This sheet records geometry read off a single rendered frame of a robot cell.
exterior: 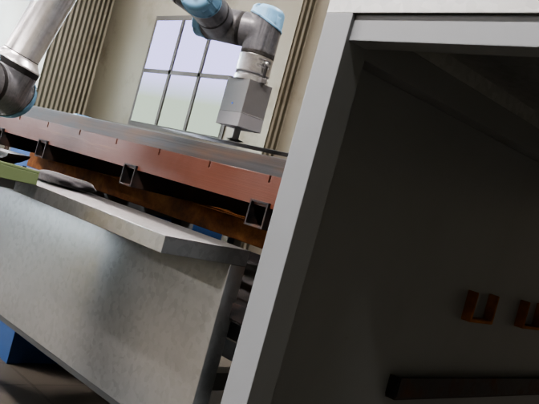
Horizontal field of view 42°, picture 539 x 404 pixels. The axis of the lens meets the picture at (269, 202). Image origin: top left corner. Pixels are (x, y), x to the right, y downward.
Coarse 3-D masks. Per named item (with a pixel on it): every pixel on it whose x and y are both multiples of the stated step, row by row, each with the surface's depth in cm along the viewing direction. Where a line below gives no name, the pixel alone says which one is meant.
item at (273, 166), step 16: (32, 112) 211; (48, 112) 204; (64, 112) 198; (80, 128) 190; (96, 128) 184; (112, 128) 179; (128, 128) 174; (144, 144) 168; (160, 144) 163; (176, 144) 159; (192, 144) 155; (208, 144) 151; (224, 160) 147; (240, 160) 143; (256, 160) 140; (272, 160) 137
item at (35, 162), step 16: (32, 160) 229; (48, 160) 222; (80, 176) 207; (96, 176) 201; (112, 176) 208; (112, 192) 194; (128, 192) 188; (144, 192) 183; (160, 208) 177; (176, 208) 173; (192, 208) 168; (208, 208) 165; (208, 224) 164; (224, 224) 160; (240, 224) 156; (240, 240) 155; (256, 240) 152; (464, 304) 116; (496, 304) 120; (464, 320) 115; (480, 320) 117
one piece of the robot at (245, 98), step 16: (240, 80) 150; (256, 80) 149; (224, 96) 153; (240, 96) 149; (256, 96) 149; (224, 112) 152; (240, 112) 148; (256, 112) 150; (240, 128) 152; (256, 128) 150
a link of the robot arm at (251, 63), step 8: (240, 56) 151; (248, 56) 149; (256, 56) 149; (264, 56) 149; (240, 64) 150; (248, 64) 149; (256, 64) 149; (264, 64) 149; (272, 64) 152; (240, 72) 151; (248, 72) 149; (256, 72) 149
